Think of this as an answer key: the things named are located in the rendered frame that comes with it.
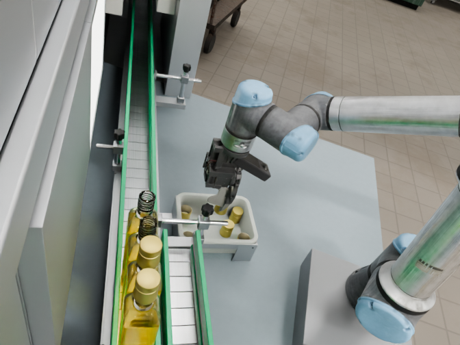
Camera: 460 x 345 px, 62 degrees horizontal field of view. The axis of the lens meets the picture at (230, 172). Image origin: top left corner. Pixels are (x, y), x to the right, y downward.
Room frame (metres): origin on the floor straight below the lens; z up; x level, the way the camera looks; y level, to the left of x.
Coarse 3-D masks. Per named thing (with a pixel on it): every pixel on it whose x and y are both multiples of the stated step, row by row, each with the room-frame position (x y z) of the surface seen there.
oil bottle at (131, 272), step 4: (132, 264) 0.35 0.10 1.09; (136, 264) 0.35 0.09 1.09; (160, 264) 0.37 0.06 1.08; (128, 268) 0.35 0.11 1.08; (132, 268) 0.34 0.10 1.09; (136, 268) 0.34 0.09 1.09; (156, 268) 0.35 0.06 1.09; (160, 268) 0.36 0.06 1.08; (128, 272) 0.34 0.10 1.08; (132, 272) 0.33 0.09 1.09; (136, 272) 0.33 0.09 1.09; (160, 272) 0.35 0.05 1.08; (128, 276) 0.33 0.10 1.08; (132, 276) 0.33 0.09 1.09; (160, 276) 0.35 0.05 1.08; (128, 280) 0.32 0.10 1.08; (132, 280) 0.32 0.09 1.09; (128, 284) 0.32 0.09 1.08; (132, 284) 0.32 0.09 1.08; (160, 284) 0.34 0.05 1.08; (128, 288) 0.31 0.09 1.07; (132, 288) 0.31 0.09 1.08; (160, 288) 0.33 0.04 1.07; (124, 292) 0.35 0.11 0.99; (128, 292) 0.31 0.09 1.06; (160, 292) 0.33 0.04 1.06; (124, 296) 0.34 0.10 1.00; (120, 316) 0.35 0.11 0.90
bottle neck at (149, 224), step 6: (144, 216) 0.41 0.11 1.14; (150, 216) 0.41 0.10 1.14; (144, 222) 0.40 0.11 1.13; (150, 222) 0.41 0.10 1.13; (156, 222) 0.40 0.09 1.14; (138, 228) 0.39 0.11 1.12; (144, 228) 0.38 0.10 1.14; (150, 228) 0.39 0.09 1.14; (156, 228) 0.40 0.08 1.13; (138, 234) 0.39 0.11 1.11; (144, 234) 0.38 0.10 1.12; (150, 234) 0.39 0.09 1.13; (138, 240) 0.39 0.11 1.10
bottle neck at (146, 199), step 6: (144, 192) 0.46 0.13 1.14; (150, 192) 0.46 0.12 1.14; (138, 198) 0.45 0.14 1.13; (144, 198) 0.46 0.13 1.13; (150, 198) 0.46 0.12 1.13; (138, 204) 0.44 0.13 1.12; (144, 204) 0.44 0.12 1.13; (150, 204) 0.44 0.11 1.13; (138, 210) 0.44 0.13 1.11; (144, 210) 0.44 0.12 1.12; (150, 210) 0.44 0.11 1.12; (138, 216) 0.44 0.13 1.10
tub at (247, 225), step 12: (180, 204) 0.73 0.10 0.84; (192, 204) 0.78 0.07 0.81; (204, 204) 0.79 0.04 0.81; (240, 204) 0.83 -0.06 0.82; (180, 216) 0.69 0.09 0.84; (192, 216) 0.76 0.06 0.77; (216, 216) 0.80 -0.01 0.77; (228, 216) 0.81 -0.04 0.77; (252, 216) 0.78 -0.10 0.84; (180, 228) 0.65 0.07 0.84; (192, 228) 0.72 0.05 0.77; (216, 228) 0.75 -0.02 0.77; (240, 228) 0.78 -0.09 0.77; (252, 228) 0.74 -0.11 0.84; (204, 240) 0.64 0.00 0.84; (216, 240) 0.65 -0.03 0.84; (228, 240) 0.66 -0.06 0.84; (240, 240) 0.68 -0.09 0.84; (252, 240) 0.69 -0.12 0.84
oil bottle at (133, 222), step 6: (132, 210) 0.45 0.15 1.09; (132, 216) 0.44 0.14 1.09; (156, 216) 0.46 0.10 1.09; (132, 222) 0.43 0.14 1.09; (138, 222) 0.43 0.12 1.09; (126, 228) 0.46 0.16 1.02; (132, 228) 0.42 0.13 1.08; (126, 234) 0.43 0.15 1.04; (126, 240) 0.42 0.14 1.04; (126, 246) 0.42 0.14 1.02; (126, 252) 0.42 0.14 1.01; (120, 282) 0.42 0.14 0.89
